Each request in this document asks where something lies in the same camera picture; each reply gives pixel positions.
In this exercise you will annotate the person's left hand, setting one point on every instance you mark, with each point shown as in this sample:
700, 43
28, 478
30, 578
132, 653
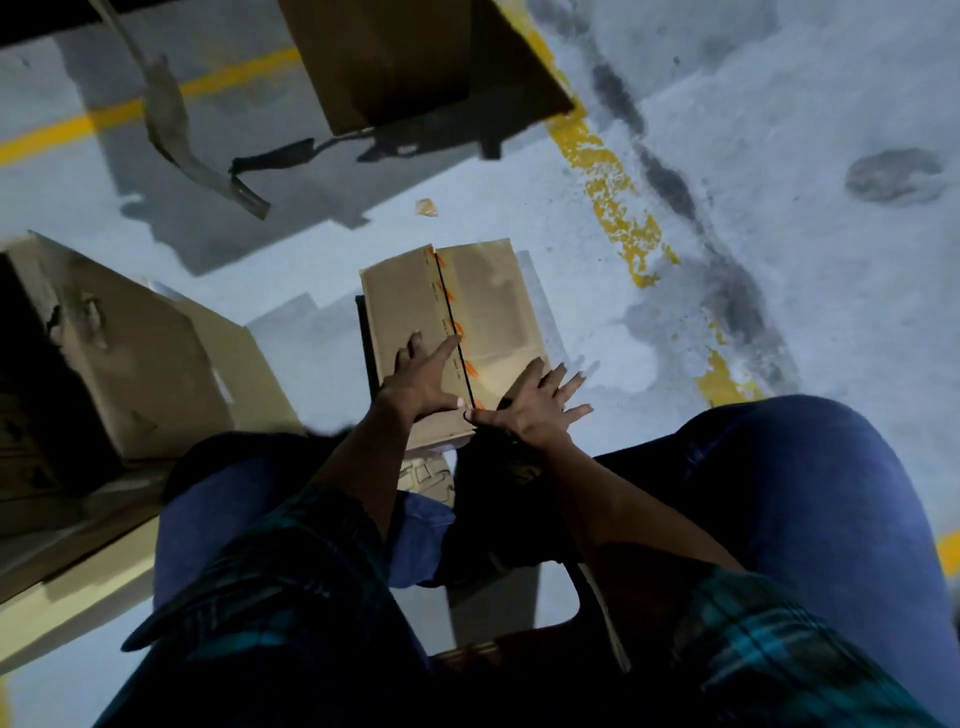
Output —
416, 386

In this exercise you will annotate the person's right hand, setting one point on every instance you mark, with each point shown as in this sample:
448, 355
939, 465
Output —
532, 416

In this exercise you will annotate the pale cardboard box orange tape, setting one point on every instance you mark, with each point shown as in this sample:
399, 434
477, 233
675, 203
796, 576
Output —
487, 300

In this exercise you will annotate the dusty torn cardboard box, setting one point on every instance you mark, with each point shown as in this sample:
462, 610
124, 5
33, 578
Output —
135, 375

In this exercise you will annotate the person's left forearm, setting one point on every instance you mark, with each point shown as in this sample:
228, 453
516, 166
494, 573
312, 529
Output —
367, 465

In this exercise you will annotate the person's right forearm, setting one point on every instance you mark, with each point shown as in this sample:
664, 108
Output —
615, 510

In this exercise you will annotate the person's left woven shoe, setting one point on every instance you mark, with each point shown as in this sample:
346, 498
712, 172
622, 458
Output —
427, 480

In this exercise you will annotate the person's blue jeans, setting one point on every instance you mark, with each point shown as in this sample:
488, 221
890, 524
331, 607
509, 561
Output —
787, 480

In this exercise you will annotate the upright brown cardboard sheet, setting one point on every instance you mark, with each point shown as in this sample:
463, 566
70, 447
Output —
390, 60

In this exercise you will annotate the hanging brown tape strip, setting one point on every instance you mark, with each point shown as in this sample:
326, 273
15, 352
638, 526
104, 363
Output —
169, 120

